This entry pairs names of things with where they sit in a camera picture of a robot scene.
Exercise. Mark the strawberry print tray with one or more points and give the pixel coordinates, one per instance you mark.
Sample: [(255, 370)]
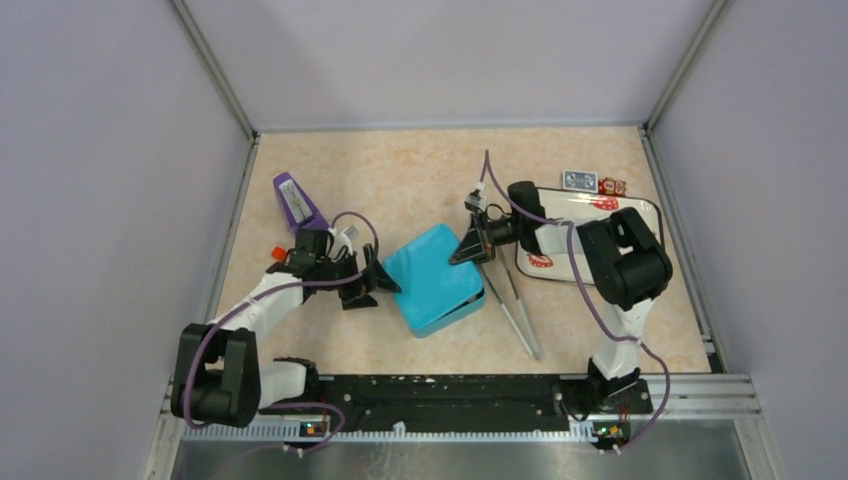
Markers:
[(581, 207)]

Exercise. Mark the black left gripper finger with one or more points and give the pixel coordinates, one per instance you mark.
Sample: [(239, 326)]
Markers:
[(351, 300), (374, 275)]

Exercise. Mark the metal tongs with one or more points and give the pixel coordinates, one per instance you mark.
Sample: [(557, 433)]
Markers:
[(502, 285)]

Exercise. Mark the metal frame rail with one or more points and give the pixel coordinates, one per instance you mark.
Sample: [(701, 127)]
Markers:
[(685, 425)]

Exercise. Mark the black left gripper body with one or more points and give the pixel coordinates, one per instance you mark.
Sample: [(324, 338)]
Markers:
[(346, 266)]

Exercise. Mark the teal box lid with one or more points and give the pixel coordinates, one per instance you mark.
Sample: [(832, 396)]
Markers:
[(422, 269)]

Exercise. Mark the purple box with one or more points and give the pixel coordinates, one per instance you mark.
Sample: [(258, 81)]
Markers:
[(297, 208)]

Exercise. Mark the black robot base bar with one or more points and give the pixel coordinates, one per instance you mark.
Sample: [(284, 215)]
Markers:
[(466, 404)]

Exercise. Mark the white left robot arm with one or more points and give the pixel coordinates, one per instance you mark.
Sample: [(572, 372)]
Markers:
[(218, 379)]

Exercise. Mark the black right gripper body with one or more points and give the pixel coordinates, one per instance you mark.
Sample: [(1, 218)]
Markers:
[(505, 231)]

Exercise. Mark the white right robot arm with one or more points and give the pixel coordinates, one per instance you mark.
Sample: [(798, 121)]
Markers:
[(626, 264)]

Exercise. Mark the small orange cube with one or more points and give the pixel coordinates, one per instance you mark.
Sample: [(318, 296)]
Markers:
[(279, 254)]

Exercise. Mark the teal chocolate box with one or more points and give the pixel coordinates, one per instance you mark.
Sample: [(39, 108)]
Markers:
[(427, 318)]

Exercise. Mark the red dice block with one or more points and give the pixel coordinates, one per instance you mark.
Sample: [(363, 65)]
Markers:
[(612, 187)]

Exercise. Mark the blue playing card deck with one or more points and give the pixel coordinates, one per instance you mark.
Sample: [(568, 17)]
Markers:
[(580, 181)]

